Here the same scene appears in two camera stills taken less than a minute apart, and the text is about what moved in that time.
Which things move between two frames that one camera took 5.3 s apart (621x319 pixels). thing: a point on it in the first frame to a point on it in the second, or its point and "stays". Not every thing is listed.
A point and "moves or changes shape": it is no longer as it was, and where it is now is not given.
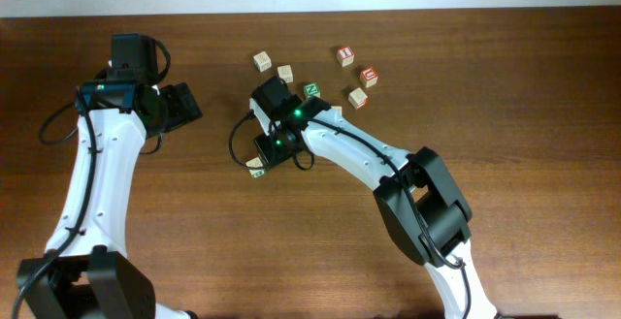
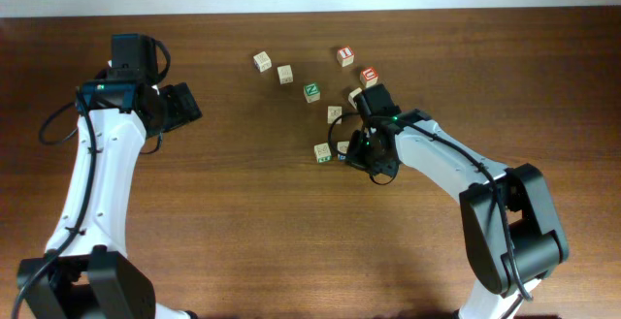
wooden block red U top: (369, 77) stays
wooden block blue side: (262, 61) stays
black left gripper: (179, 103) stays
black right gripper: (271, 149) to (359, 155)
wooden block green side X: (255, 173) moves or changes shape
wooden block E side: (358, 98) stays
